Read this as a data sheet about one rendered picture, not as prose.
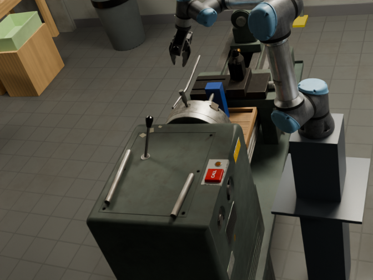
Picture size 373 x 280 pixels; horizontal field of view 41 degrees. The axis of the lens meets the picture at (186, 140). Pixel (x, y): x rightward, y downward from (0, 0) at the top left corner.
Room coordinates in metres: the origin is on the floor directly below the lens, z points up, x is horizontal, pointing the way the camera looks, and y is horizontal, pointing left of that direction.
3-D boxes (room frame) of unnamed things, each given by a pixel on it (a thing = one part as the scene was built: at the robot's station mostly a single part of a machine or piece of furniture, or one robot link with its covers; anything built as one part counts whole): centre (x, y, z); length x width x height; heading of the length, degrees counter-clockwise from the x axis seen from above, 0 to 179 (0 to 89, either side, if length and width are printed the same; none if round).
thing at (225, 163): (1.37, -0.07, 1.23); 0.13 x 0.08 x 0.06; 153
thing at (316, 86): (1.61, -0.54, 1.27); 0.13 x 0.12 x 0.14; 121
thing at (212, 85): (2.15, -0.21, 1.00); 0.08 x 0.06 x 0.23; 63
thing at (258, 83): (2.34, -0.32, 0.95); 0.43 x 0.18 x 0.04; 63
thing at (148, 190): (1.48, 0.10, 1.06); 0.59 x 0.48 x 0.39; 153
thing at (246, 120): (2.09, -0.18, 0.89); 0.36 x 0.30 x 0.04; 63
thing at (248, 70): (2.28, -0.37, 1.00); 0.20 x 0.10 x 0.05; 153
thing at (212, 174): (1.34, -0.06, 1.26); 0.06 x 0.06 x 0.02; 63
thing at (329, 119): (1.62, -0.55, 1.15); 0.15 x 0.15 x 0.10
